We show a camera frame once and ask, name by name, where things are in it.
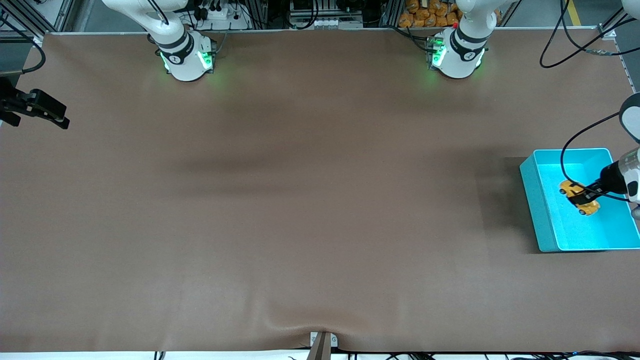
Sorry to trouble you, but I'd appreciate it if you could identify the aluminium frame profile with bracket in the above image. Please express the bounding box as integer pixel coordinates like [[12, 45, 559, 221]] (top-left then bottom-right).
[[597, 0, 640, 41]]

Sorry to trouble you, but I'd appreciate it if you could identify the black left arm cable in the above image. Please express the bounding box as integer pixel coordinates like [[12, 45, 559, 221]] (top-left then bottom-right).
[[539, 0, 632, 202]]

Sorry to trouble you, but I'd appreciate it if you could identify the white power strip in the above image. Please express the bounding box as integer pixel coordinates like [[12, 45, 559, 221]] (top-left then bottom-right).
[[192, 0, 251, 31]]

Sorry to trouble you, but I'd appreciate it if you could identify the orange objects pile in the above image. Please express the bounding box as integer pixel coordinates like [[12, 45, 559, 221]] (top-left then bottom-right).
[[398, 0, 461, 29]]

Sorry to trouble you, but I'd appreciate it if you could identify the brown table cloth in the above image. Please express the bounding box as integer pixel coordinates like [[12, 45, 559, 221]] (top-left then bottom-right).
[[0, 27, 640, 353]]

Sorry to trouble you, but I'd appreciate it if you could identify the grey metal bracket plate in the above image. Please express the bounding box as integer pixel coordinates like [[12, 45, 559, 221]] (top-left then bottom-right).
[[309, 331, 339, 349]]

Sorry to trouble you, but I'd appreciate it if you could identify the brown camera pole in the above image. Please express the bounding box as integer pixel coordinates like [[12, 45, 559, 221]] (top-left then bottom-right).
[[306, 332, 332, 360]]

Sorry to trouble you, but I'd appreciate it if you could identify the yellow beetle toy car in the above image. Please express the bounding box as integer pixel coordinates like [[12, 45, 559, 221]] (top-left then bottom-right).
[[558, 180, 601, 217]]

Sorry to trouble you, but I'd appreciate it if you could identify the turquoise plastic bin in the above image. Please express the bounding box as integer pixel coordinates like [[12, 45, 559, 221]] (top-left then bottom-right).
[[520, 148, 640, 253]]

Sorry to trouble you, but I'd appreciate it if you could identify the black equipment rack unit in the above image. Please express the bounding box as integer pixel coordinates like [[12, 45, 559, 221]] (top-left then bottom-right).
[[289, 0, 366, 30]]

